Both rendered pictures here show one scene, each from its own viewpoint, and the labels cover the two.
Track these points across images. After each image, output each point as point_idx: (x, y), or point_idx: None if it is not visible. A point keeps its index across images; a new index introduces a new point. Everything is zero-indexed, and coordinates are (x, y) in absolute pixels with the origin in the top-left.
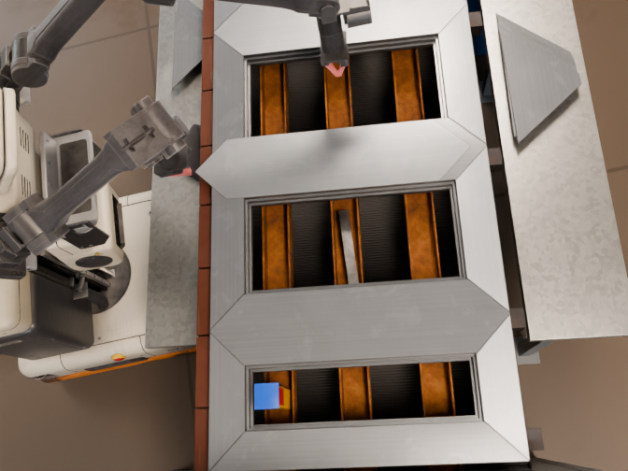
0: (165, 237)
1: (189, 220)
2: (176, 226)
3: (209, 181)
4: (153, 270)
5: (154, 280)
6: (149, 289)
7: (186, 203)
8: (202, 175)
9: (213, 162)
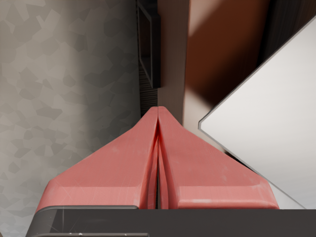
0: (7, 142)
1: (65, 95)
2: (28, 114)
3: (265, 165)
4: (2, 206)
5: (13, 220)
6: (8, 233)
7: (43, 44)
8: (234, 141)
9: (315, 66)
